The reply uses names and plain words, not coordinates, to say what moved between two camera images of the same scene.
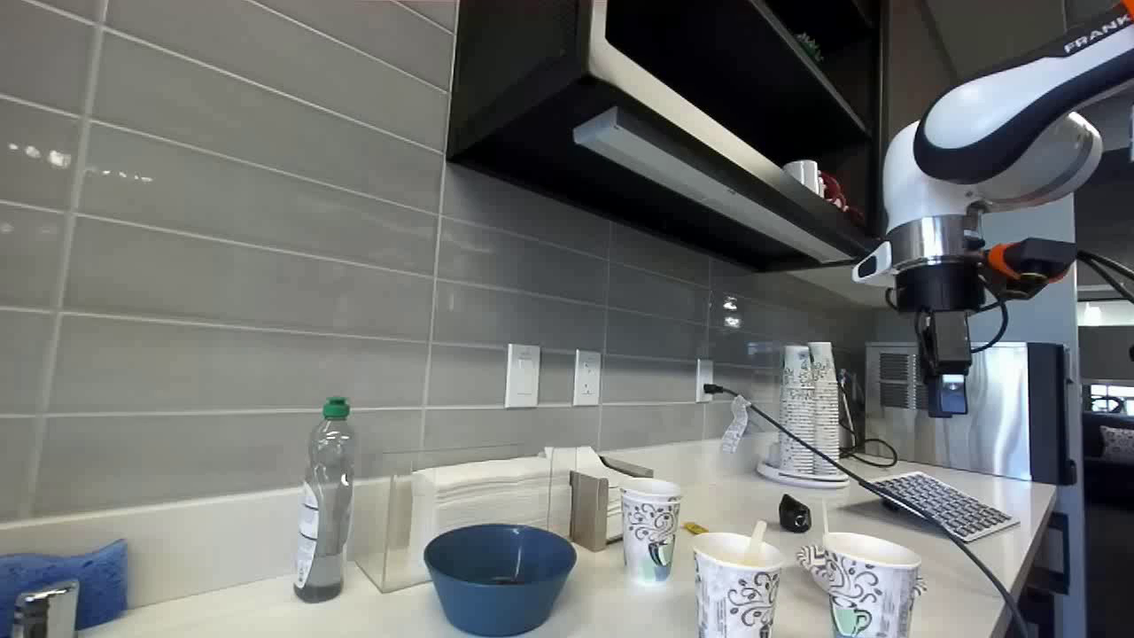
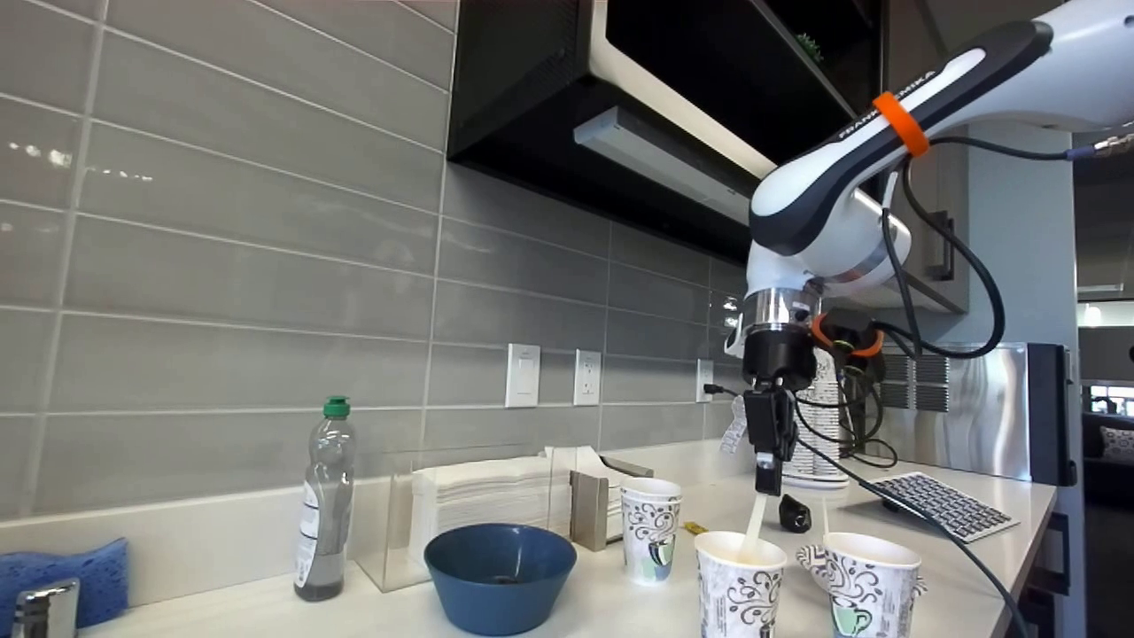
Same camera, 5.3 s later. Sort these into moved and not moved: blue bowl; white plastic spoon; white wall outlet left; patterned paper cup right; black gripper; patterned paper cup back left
Moved: white plastic spoon; black gripper
Not moved: patterned paper cup right; blue bowl; patterned paper cup back left; white wall outlet left
